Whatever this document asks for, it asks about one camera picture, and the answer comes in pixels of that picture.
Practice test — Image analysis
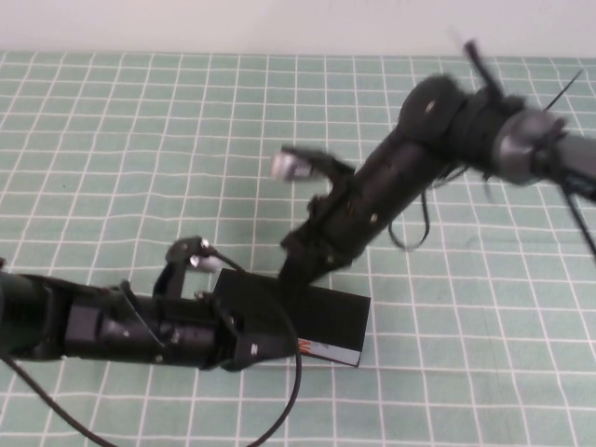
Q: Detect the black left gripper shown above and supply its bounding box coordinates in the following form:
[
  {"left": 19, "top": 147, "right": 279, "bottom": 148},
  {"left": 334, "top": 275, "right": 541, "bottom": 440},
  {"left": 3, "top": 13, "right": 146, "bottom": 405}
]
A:
[{"left": 142, "top": 294, "right": 300, "bottom": 373}]

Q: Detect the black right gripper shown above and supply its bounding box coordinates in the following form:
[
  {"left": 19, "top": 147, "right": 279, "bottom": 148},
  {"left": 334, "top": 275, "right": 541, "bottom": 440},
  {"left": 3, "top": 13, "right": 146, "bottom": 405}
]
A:
[{"left": 277, "top": 174, "right": 398, "bottom": 286}]

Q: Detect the black box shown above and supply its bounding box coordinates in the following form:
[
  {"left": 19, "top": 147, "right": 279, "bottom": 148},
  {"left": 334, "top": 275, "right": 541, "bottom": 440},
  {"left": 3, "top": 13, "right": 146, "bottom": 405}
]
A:
[{"left": 212, "top": 267, "right": 373, "bottom": 370}]

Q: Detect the green white checked tablecloth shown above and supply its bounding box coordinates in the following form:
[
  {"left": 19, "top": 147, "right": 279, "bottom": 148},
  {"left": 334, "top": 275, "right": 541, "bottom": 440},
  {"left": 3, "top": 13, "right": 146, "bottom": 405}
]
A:
[{"left": 0, "top": 51, "right": 596, "bottom": 447}]

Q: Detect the thick black left camera cable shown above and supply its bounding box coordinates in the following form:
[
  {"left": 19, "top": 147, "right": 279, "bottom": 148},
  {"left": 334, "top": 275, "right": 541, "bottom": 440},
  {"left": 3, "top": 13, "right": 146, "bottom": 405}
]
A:
[{"left": 0, "top": 251, "right": 305, "bottom": 447}]

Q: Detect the left wrist camera silver lens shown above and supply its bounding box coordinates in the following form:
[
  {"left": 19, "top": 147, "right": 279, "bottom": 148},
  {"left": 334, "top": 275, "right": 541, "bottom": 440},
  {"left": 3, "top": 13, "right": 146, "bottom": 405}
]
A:
[{"left": 166, "top": 235, "right": 221, "bottom": 274}]

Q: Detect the wrist camera silver lens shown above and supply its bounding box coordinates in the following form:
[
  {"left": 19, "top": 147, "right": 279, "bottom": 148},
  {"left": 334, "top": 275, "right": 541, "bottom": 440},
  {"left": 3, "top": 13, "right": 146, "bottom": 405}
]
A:
[
  {"left": 271, "top": 145, "right": 330, "bottom": 183},
  {"left": 166, "top": 235, "right": 221, "bottom": 274}
]

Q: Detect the black right camera mount bracket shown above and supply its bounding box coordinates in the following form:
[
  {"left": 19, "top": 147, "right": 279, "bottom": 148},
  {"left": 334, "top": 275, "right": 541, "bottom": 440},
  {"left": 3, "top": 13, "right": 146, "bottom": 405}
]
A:
[{"left": 320, "top": 151, "right": 362, "bottom": 199}]

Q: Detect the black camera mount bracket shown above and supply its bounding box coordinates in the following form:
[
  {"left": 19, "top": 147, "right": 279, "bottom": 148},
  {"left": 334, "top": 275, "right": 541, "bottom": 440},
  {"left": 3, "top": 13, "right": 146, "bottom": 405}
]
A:
[
  {"left": 152, "top": 258, "right": 190, "bottom": 304},
  {"left": 320, "top": 151, "right": 362, "bottom": 199}
]

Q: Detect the right wrist camera silver lens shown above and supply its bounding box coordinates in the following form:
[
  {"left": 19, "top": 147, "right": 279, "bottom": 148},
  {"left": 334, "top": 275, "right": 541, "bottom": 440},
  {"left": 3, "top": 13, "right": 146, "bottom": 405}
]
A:
[{"left": 271, "top": 145, "right": 330, "bottom": 183}]

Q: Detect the black left camera mount bracket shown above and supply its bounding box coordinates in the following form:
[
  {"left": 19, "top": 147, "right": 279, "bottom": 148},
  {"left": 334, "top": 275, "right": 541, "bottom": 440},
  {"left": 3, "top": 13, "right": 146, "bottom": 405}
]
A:
[{"left": 152, "top": 258, "right": 190, "bottom": 304}]

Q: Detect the black right camera cable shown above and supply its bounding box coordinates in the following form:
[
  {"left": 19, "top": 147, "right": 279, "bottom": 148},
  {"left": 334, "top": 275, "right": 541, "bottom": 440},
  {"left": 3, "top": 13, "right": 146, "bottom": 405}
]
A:
[{"left": 388, "top": 39, "right": 596, "bottom": 262}]

